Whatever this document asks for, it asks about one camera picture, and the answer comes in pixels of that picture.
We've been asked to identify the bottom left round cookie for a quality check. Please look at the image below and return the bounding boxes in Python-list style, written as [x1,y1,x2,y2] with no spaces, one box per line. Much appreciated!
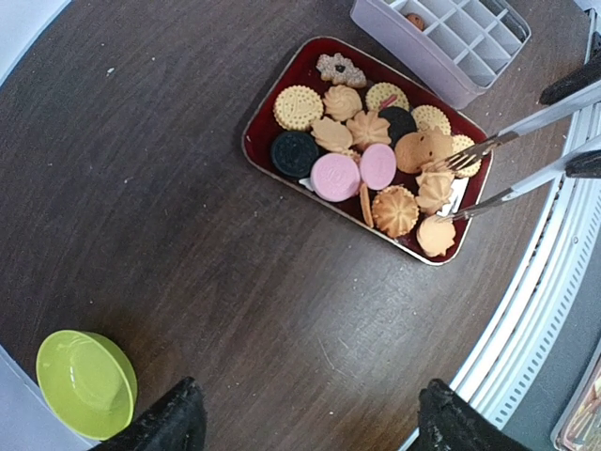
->
[416,215,456,257]

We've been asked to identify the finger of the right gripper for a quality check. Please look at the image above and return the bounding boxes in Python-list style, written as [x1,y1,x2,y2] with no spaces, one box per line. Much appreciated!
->
[564,150,601,179]
[539,58,600,105]

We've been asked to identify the swirl butter cookie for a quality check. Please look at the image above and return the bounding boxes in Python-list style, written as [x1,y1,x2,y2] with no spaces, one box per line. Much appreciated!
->
[416,172,455,215]

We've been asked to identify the green plastic bowl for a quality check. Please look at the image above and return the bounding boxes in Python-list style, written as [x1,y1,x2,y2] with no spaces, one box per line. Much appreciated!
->
[36,330,138,441]

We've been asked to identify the pink tray with crackers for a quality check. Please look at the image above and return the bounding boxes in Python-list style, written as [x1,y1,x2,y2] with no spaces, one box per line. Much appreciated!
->
[550,355,600,451]

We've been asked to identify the top round tan cookie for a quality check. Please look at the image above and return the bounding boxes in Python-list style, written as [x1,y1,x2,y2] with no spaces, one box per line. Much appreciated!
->
[273,86,324,132]

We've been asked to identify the white handled metal tongs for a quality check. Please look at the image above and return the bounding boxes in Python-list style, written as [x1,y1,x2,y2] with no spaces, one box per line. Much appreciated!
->
[427,81,600,222]

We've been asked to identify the pink round cookie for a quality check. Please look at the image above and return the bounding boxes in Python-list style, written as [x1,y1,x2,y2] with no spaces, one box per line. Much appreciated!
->
[310,153,362,202]
[359,143,397,191]

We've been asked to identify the left pink round cookie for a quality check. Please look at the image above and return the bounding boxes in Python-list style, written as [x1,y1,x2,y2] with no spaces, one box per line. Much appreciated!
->
[310,153,362,202]

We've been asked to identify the brown flower cookie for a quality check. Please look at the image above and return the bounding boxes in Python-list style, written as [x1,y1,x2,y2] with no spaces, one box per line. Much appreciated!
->
[316,53,367,88]

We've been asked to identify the right pink round cookie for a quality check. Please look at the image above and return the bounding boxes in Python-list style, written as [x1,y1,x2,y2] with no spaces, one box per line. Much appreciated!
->
[359,143,397,191]

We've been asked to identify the white divided cookie tin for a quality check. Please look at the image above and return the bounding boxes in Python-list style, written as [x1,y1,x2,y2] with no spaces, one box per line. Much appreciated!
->
[350,0,532,110]

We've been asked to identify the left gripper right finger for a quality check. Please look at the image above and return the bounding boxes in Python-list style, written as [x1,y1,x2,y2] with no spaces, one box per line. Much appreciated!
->
[417,379,528,451]

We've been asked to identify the black round cookie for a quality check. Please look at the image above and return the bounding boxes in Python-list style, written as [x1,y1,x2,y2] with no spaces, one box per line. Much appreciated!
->
[378,106,417,148]
[270,131,320,179]

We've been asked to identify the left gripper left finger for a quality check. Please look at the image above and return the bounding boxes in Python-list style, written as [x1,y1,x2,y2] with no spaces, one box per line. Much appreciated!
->
[93,377,207,451]

